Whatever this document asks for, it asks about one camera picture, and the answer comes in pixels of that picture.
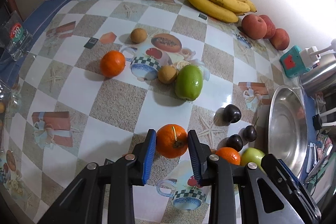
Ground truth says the small orange tangerine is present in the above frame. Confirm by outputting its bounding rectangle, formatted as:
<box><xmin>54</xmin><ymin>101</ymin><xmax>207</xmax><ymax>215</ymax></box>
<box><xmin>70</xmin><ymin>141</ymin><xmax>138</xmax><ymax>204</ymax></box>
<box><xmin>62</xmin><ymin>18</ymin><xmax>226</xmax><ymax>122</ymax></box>
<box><xmin>215</xmin><ymin>147</ymin><xmax>241</xmax><ymax>165</ymax></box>

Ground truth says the orange with stem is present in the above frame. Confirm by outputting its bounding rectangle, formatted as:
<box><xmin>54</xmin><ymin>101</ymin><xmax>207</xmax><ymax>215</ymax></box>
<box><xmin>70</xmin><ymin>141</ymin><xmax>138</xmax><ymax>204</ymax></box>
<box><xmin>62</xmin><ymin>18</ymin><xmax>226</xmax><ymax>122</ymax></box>
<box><xmin>156</xmin><ymin>124</ymin><xmax>188</xmax><ymax>159</ymax></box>

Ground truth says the large green mango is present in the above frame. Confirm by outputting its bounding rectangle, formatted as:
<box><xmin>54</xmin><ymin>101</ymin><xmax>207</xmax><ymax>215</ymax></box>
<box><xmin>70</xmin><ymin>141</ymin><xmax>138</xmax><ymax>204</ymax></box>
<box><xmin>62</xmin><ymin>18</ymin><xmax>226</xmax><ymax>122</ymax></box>
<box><xmin>175</xmin><ymin>65</ymin><xmax>203</xmax><ymax>101</ymax></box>

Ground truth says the brown longan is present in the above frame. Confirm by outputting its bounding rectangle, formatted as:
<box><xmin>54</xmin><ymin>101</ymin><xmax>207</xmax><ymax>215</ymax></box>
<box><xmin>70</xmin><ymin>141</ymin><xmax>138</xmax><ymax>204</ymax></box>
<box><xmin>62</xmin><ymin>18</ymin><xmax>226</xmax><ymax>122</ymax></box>
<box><xmin>158</xmin><ymin>65</ymin><xmax>177</xmax><ymax>85</ymax></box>
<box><xmin>130</xmin><ymin>28</ymin><xmax>147</xmax><ymax>44</ymax></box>

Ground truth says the steel bowl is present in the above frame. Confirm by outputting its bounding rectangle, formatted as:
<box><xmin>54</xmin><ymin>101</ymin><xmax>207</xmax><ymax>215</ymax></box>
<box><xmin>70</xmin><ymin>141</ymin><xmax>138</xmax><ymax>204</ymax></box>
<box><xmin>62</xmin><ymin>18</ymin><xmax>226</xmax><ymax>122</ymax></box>
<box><xmin>268</xmin><ymin>85</ymin><xmax>308</xmax><ymax>177</ymax></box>

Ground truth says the steel electric kettle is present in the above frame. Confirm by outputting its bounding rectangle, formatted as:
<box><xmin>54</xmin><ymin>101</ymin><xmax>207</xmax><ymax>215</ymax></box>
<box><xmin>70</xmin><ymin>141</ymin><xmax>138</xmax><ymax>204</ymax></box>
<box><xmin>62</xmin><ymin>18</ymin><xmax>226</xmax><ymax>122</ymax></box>
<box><xmin>299</xmin><ymin>53</ymin><xmax>335</xmax><ymax>96</ymax></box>

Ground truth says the teal plastic box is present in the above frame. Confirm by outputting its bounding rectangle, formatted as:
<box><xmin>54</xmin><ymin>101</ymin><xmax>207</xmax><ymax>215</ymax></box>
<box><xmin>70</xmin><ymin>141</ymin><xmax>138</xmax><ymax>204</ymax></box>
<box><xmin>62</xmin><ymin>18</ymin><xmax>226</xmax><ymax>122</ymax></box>
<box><xmin>280</xmin><ymin>46</ymin><xmax>310</xmax><ymax>79</ymax></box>

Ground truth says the patterned plastic tablecloth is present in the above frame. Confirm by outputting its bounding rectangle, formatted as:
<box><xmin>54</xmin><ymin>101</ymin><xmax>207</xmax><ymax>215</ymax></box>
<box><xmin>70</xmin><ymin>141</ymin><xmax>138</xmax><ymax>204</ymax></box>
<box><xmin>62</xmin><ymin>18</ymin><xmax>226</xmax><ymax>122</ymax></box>
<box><xmin>1</xmin><ymin>0</ymin><xmax>303</xmax><ymax>223</ymax></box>

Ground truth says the white power adapter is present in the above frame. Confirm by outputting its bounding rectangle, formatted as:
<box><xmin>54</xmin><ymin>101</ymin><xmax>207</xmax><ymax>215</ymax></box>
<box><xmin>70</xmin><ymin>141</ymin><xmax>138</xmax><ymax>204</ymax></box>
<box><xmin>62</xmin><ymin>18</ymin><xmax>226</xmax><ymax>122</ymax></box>
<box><xmin>299</xmin><ymin>39</ymin><xmax>336</xmax><ymax>69</ymax></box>

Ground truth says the red peach back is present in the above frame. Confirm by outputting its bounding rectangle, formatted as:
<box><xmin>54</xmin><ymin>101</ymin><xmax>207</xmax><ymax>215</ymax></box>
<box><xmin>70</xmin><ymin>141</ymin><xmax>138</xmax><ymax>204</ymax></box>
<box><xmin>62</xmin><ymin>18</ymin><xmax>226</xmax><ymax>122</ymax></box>
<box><xmin>270</xmin><ymin>28</ymin><xmax>290</xmax><ymax>51</ymax></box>

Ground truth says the red peach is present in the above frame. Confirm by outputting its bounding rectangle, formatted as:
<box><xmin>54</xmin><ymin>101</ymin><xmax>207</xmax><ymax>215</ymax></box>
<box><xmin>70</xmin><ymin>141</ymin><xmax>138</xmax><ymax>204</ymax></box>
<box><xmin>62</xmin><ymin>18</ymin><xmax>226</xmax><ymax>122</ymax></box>
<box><xmin>270</xmin><ymin>28</ymin><xmax>290</xmax><ymax>51</ymax></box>
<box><xmin>241</xmin><ymin>14</ymin><xmax>267</xmax><ymax>40</ymax></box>
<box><xmin>260</xmin><ymin>15</ymin><xmax>276</xmax><ymax>39</ymax></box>

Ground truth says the red peach middle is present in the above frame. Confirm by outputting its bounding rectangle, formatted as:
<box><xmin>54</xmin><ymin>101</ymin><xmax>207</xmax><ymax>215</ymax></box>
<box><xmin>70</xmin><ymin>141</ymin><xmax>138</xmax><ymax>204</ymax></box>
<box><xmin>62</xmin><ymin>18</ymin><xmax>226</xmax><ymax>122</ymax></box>
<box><xmin>260</xmin><ymin>15</ymin><xmax>276</xmax><ymax>39</ymax></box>

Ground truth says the red peach front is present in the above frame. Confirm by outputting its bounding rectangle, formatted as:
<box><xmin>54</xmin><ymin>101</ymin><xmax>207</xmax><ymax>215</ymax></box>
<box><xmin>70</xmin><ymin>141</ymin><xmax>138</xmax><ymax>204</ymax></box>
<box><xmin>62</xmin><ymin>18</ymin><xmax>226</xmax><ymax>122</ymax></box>
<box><xmin>241</xmin><ymin>14</ymin><xmax>267</xmax><ymax>40</ymax></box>

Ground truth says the glass mug with logo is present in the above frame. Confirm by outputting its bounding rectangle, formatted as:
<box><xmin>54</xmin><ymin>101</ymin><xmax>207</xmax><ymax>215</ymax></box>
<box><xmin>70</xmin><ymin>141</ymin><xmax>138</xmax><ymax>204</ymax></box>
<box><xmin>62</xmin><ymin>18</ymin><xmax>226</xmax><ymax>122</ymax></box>
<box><xmin>1</xmin><ymin>11</ymin><xmax>33</xmax><ymax>65</ymax></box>

